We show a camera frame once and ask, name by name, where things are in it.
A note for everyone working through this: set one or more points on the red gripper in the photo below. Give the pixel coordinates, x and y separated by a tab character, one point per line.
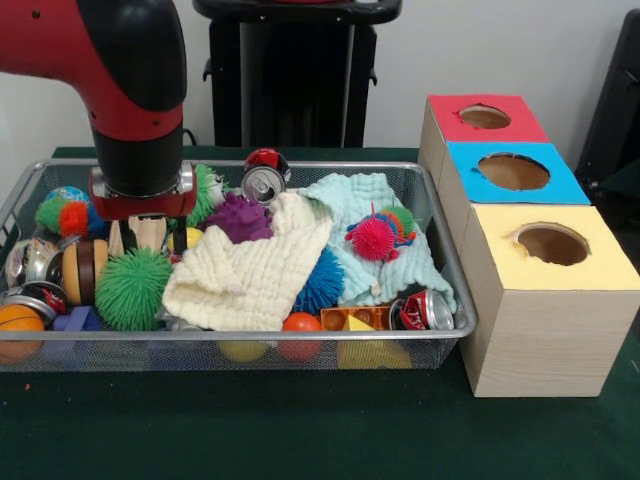
145	207

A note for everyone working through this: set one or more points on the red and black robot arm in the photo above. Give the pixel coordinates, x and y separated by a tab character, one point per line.
125	100

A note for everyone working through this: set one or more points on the wooden box three holes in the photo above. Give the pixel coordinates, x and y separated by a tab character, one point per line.
540	340

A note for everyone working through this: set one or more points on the ridged wooden block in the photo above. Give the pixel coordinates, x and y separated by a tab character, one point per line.
152	232

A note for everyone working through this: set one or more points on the plain green puffer ball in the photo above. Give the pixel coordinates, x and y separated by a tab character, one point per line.
132	290

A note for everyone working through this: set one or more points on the green puffer toy white face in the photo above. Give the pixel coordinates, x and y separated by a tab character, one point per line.
205	195

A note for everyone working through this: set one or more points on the purple spiky rubber toy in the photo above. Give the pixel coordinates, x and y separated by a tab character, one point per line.
237	220

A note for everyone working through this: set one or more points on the wooden toy burger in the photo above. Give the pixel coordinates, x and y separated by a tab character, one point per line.
75	272

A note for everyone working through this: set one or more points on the multicoloured fuzzy caterpillar toy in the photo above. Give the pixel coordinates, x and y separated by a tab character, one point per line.
55	215

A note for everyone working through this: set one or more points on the cream waffle cloth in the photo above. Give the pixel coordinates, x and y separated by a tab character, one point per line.
250	285

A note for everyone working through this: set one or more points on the uncrushed red soda can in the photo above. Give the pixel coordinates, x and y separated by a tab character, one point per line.
261	185

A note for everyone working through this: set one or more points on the mint waffle cloth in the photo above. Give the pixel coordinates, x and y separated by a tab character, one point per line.
360	195

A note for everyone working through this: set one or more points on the pink spiky rubber toy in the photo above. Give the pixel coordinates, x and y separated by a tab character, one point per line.
370	235

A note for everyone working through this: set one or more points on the crushed red soda can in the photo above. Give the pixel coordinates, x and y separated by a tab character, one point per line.
422	310

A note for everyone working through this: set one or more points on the tall black case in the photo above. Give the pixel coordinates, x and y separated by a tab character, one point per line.
615	100

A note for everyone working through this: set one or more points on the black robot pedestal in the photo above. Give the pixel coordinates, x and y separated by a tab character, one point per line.
295	75

